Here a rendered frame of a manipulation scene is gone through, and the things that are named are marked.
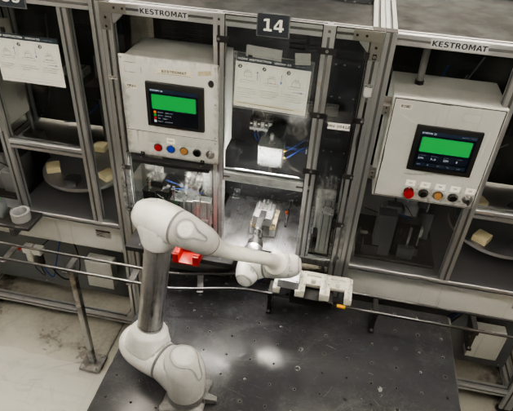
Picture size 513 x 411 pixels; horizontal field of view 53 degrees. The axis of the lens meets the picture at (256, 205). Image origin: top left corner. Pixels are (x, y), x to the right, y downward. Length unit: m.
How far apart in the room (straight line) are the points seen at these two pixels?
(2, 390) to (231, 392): 1.51
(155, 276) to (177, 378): 0.40
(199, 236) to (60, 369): 1.79
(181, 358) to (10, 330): 1.76
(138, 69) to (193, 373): 1.23
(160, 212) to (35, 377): 1.76
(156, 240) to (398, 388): 1.24
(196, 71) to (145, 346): 1.11
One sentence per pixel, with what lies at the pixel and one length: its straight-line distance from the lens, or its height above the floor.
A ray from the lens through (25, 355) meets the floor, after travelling 3.45.
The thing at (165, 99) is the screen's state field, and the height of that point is 1.67.
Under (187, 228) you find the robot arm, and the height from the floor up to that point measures 1.51.
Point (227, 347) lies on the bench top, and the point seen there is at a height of 0.68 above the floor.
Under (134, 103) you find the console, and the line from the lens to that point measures 2.28.
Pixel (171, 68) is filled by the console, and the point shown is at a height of 1.79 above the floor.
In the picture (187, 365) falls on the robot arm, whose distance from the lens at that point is 2.04.
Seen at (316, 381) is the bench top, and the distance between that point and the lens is 2.35.
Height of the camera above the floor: 2.59
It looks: 37 degrees down
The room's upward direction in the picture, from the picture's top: 3 degrees clockwise
